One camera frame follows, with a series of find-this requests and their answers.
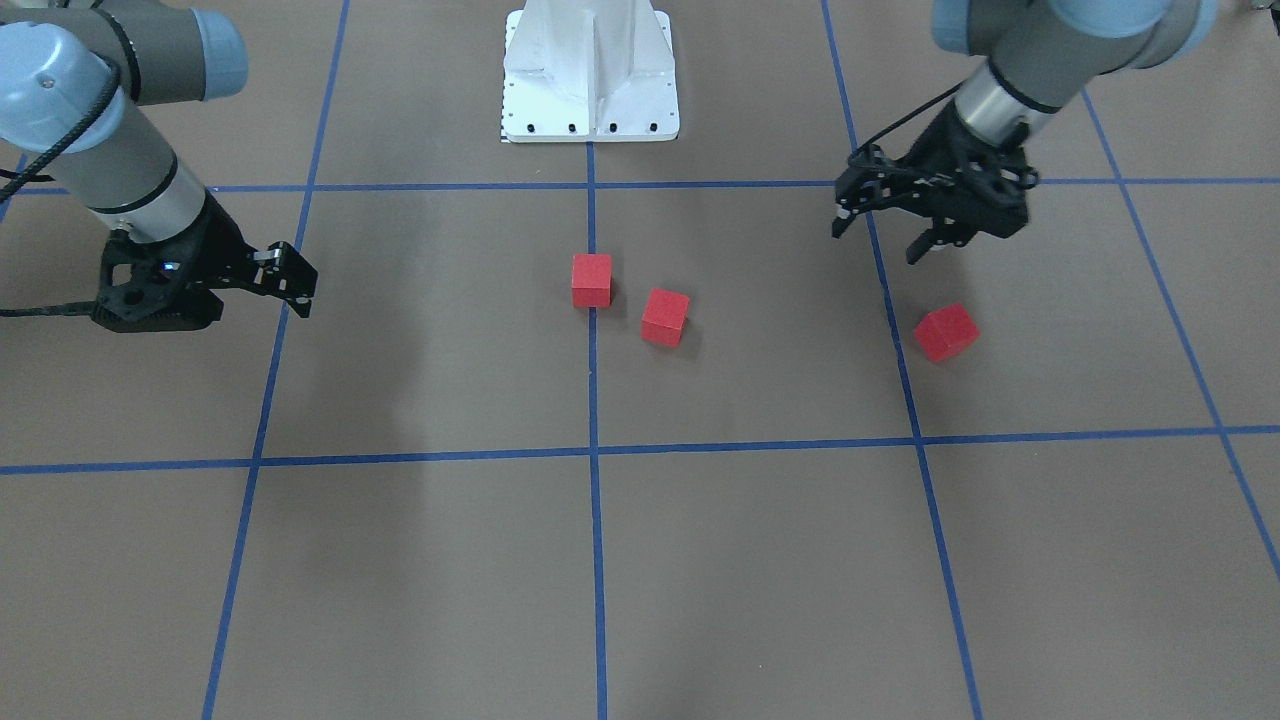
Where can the brown paper table mat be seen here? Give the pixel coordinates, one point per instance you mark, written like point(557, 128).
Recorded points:
point(450, 494)

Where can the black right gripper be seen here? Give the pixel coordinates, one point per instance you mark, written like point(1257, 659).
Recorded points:
point(218, 251)

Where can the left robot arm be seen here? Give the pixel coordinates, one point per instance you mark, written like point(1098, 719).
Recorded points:
point(1037, 56)

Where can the red foam block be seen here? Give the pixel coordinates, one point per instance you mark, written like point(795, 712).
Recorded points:
point(664, 317)
point(591, 280)
point(946, 332)

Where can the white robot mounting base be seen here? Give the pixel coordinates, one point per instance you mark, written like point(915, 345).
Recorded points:
point(589, 72)

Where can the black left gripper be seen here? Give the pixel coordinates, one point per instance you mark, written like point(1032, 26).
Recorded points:
point(932, 158)

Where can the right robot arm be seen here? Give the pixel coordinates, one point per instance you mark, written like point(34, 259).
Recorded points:
point(77, 77)

